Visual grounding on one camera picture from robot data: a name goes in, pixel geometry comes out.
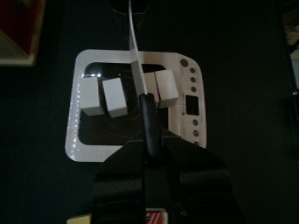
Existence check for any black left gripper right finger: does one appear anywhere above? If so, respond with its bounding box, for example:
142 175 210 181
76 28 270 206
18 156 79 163
162 129 249 224

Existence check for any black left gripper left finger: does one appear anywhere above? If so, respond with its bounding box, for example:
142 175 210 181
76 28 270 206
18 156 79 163
91 139 148 224

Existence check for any white knife with black handle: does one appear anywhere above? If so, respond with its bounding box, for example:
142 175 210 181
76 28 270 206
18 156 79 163
127 0 166 168

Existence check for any white sushi roll piece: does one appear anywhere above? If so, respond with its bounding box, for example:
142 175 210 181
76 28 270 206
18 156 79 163
79 76 107 117
100 76 130 119
142 71 162 103
154 69 181 109

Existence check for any white toy induction cooktop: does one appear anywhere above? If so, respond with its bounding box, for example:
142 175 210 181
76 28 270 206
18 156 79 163
64 48 209 163

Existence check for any red and cream box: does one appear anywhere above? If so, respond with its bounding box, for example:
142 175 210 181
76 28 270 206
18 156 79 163
0 0 47 67

